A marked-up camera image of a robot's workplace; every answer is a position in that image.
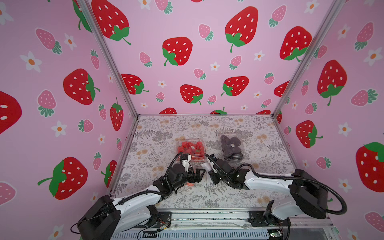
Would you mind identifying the clear box of dark berries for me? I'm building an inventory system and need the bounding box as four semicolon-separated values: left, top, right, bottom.
220;134;245;162

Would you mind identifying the white sticker sheet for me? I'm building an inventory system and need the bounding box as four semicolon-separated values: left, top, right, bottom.
201;163;212;172

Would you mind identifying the aluminium front rail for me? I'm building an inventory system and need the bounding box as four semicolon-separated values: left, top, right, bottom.
110;209;341;240

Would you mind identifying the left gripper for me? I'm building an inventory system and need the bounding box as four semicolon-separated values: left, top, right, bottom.
171;166;206;192

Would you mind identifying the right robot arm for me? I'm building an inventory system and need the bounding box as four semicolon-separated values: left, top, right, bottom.
206;155;348;220

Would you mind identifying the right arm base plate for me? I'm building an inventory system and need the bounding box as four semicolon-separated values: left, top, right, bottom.
248;200;291;227

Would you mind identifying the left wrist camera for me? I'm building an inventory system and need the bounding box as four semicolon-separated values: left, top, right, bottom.
180;153;193;173

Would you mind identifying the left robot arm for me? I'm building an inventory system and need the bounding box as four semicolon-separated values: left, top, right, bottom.
74;153;206;240

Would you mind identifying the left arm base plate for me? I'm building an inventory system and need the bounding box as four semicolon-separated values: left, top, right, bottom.
130;205;172;229

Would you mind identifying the clear box of red strawberries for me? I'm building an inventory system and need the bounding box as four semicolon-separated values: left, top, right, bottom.
177;139;206;162

